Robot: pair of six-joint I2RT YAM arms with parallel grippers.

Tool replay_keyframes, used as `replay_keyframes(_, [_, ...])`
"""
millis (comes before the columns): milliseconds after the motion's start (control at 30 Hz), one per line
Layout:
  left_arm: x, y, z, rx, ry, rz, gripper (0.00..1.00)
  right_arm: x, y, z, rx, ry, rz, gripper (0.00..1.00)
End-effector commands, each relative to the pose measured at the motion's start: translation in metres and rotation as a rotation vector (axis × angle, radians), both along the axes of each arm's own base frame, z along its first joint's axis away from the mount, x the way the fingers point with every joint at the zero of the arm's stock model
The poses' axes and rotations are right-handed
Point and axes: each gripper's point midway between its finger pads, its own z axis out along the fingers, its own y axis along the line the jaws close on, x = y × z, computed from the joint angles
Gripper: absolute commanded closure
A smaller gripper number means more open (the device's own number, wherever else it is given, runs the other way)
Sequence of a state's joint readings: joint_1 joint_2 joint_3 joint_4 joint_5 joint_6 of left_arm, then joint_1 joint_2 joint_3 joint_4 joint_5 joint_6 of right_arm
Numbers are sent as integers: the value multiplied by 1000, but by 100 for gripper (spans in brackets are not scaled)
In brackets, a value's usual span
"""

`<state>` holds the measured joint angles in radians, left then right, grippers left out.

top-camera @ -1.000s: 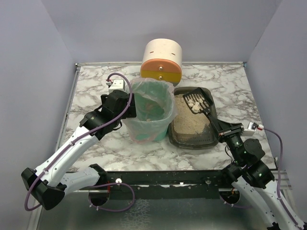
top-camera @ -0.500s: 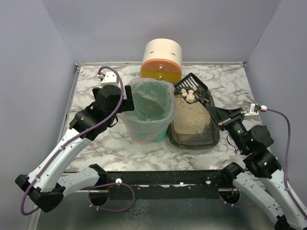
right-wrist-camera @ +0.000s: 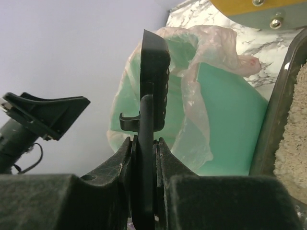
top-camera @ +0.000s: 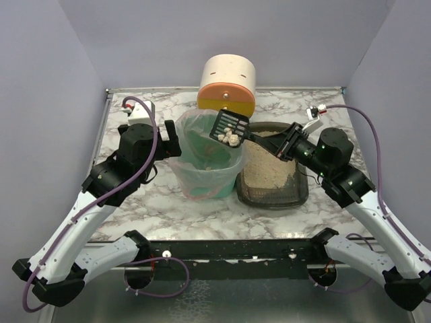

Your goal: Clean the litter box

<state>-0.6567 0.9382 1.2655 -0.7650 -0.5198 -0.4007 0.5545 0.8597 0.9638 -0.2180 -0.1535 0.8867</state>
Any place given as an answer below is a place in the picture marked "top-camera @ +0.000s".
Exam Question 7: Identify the clear plastic bag liner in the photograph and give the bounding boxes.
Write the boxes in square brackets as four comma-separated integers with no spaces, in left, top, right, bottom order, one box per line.
[168,109,248,201]

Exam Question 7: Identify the green bucket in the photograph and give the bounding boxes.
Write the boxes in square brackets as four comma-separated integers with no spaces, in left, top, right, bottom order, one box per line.
[178,111,236,199]

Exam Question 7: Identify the dark litter box tray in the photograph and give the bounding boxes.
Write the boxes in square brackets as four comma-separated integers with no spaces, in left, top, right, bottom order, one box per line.
[236,141,308,210]

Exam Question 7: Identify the clumped litter lump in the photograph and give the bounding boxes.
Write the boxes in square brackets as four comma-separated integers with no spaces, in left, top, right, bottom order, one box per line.
[217,127,240,147]

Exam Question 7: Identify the black slotted litter scoop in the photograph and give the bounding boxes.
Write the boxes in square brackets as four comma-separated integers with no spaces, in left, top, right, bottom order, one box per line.
[209,109,256,148]

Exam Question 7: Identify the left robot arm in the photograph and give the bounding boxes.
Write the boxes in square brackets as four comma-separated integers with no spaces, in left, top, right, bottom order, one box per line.
[12,120,181,312]

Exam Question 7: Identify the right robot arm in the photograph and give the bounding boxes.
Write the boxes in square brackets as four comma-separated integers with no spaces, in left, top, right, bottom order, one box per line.
[252,123,430,311]

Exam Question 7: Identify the round three-drawer storage box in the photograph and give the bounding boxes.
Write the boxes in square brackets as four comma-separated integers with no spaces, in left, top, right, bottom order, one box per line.
[197,54,256,118]

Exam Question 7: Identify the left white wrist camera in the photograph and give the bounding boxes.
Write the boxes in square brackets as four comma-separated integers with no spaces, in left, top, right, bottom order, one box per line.
[121,102,152,126]

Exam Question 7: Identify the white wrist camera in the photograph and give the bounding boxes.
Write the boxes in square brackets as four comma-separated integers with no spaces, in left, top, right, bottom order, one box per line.
[121,102,152,126]
[302,104,327,135]

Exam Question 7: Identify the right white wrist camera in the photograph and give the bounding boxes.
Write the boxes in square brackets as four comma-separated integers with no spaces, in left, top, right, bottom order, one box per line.
[302,104,327,135]

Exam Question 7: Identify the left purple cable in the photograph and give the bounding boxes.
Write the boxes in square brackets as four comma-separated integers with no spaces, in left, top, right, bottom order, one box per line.
[22,96,159,313]

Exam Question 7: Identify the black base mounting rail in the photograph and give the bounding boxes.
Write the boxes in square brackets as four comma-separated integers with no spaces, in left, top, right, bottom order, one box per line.
[124,237,351,282]

